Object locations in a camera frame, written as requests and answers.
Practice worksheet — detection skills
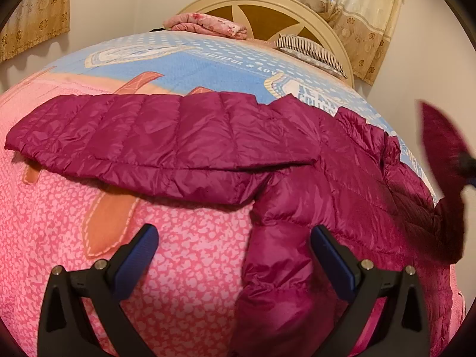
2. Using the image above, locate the magenta quilted down jacket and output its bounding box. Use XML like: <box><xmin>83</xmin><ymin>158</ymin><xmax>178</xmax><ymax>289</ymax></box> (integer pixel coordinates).
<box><xmin>6</xmin><ymin>92</ymin><xmax>469</xmax><ymax>356</ymax></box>

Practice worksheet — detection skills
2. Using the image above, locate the pink and blue bedspread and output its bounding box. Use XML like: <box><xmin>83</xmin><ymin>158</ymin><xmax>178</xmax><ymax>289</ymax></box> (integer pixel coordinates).
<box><xmin>1</xmin><ymin>32</ymin><xmax>464</xmax><ymax>356</ymax></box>

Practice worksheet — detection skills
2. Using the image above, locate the beige floral curtain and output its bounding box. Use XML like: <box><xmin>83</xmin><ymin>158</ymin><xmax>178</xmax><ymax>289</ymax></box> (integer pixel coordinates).
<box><xmin>296</xmin><ymin>0</ymin><xmax>403</xmax><ymax>85</ymax></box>

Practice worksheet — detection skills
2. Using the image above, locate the striped pillow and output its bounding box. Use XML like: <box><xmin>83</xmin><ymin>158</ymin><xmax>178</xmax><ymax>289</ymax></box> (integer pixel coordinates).
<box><xmin>273</xmin><ymin>35</ymin><xmax>348</xmax><ymax>80</ymax></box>

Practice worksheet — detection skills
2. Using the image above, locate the cream wooden headboard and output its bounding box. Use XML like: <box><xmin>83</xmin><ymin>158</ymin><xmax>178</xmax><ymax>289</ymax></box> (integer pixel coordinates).
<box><xmin>181</xmin><ymin>0</ymin><xmax>354</xmax><ymax>87</ymax></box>

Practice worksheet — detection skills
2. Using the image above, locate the folded pink floral blanket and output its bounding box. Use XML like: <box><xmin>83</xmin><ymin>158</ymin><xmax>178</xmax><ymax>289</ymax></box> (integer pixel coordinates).
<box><xmin>163</xmin><ymin>12</ymin><xmax>248</xmax><ymax>40</ymax></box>

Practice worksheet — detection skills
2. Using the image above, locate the beige left window curtain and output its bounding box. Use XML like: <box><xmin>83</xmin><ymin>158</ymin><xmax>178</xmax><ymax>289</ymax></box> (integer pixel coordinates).
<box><xmin>1</xmin><ymin>0</ymin><xmax>70</xmax><ymax>61</ymax></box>

